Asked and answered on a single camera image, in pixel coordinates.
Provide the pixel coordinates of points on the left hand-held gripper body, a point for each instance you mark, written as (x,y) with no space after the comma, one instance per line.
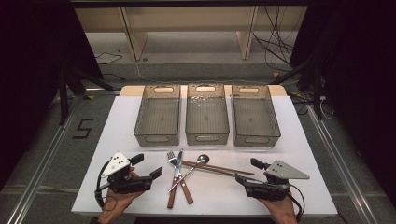
(120,182)

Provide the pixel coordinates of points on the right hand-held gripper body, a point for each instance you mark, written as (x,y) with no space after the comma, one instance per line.
(267,189)

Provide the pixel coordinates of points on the smoky clear plastic bin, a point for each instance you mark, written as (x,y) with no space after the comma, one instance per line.
(255,119)
(158,116)
(207,118)

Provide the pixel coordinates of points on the metal spoon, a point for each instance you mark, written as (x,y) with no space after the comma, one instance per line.
(203,159)

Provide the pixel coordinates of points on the person's left hand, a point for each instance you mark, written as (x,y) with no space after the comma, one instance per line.
(115,205)

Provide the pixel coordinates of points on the person's right hand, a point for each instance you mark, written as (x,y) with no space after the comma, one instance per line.
(283,211)

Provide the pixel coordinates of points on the white table sheet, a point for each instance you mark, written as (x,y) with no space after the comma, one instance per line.
(218,193)

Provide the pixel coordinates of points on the black metal stand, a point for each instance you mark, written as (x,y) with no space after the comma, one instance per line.
(317,93)

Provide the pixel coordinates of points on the black tripod stand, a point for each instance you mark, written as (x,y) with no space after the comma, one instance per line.
(63,99)

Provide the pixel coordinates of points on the light wooden shelf unit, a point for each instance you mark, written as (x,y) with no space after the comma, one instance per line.
(134,34)

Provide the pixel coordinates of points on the black curtain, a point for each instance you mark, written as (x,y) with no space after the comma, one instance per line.
(361,77)
(28,62)

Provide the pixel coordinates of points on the aluminium floor rail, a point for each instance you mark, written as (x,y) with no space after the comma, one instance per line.
(43,165)
(339,165)

